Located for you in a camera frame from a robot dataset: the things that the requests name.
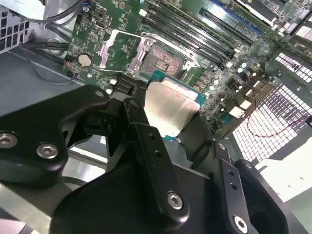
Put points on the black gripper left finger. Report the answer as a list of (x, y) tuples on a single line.
[(36, 136)]

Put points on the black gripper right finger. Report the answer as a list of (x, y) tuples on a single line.
[(231, 185)]

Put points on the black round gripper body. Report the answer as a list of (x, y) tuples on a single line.
[(117, 207)]

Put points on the CPU with silver top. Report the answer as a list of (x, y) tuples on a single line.
[(168, 107)]

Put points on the metal socket cover frame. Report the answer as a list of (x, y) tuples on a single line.
[(106, 52)]

